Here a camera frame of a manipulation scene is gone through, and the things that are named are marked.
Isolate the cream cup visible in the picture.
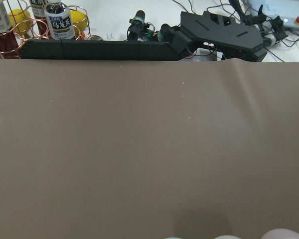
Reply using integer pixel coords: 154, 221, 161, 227
214, 235, 241, 239

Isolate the pink cup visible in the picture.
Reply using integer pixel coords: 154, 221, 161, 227
261, 229, 299, 239

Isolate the tea bottle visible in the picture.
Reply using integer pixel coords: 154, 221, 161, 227
44, 0, 76, 40

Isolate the blue teach pendant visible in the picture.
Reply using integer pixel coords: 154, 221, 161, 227
247, 0, 299, 29

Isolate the copper wire bottle basket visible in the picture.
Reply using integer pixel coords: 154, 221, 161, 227
0, 0, 90, 59

